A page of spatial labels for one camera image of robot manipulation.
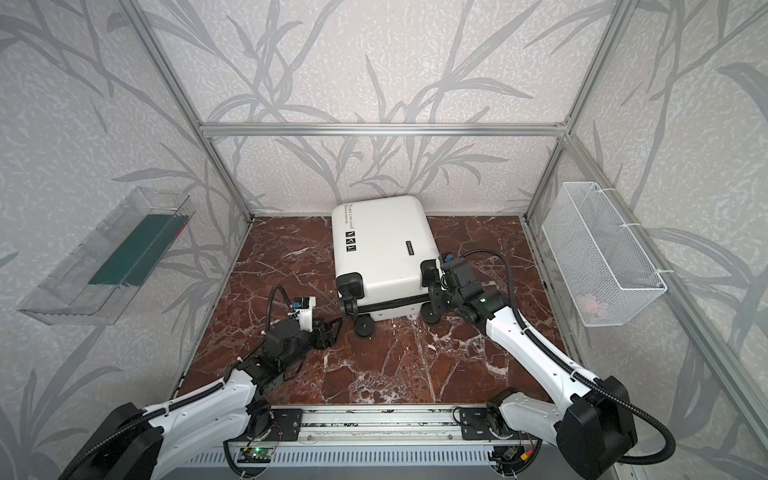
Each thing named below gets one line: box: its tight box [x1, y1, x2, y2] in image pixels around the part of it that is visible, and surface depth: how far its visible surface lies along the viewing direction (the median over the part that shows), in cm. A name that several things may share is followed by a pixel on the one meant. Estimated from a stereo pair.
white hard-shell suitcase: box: [332, 195, 440, 322], surface depth 87 cm
